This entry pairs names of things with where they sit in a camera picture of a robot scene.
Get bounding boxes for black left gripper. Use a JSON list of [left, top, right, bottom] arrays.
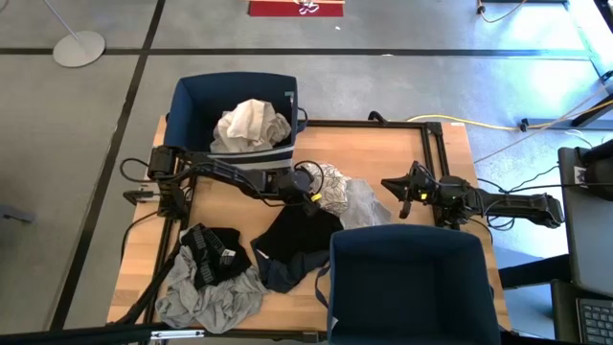
[[275, 170, 323, 217]]

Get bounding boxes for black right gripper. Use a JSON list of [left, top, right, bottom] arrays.
[[381, 165, 456, 219]]

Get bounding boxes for white cloth with line pattern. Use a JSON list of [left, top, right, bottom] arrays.
[[299, 162, 353, 217]]

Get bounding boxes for plain black garment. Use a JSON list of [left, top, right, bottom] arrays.
[[251, 203, 344, 269]]

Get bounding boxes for light grey knit garment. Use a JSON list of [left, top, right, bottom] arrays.
[[342, 177, 393, 230]]

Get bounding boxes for navy garment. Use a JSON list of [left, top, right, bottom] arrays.
[[253, 248, 332, 308]]

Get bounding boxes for white towel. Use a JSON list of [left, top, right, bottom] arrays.
[[258, 112, 292, 150]]

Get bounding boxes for black shorts with white print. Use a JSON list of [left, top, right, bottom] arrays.
[[180, 223, 254, 288]]

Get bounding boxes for white lace garment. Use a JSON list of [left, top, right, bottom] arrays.
[[210, 99, 282, 154]]

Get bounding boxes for grey T-shirt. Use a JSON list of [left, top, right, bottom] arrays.
[[155, 243, 269, 335]]

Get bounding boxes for navy white striped fabric bin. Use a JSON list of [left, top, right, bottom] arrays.
[[327, 223, 502, 345], [165, 71, 308, 172]]

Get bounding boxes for grey desk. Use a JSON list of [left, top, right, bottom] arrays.
[[557, 146, 613, 298]]

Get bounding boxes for red mat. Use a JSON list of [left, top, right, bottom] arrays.
[[248, 0, 345, 18]]

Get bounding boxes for black keyboard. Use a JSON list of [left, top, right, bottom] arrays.
[[577, 297, 613, 345]]

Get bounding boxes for grey round lamp stand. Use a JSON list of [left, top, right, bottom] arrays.
[[41, 0, 106, 68]]

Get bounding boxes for yellow cable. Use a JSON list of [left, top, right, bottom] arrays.
[[406, 98, 613, 133]]

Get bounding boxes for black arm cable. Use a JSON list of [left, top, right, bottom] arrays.
[[119, 156, 154, 184], [476, 165, 613, 196]]

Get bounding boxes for beige cable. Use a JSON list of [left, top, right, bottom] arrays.
[[473, 83, 613, 164]]

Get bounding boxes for silver bracket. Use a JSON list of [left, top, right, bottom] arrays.
[[150, 329, 206, 341]]

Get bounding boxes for black diagonal frame brace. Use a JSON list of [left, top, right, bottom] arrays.
[[112, 241, 186, 327]]

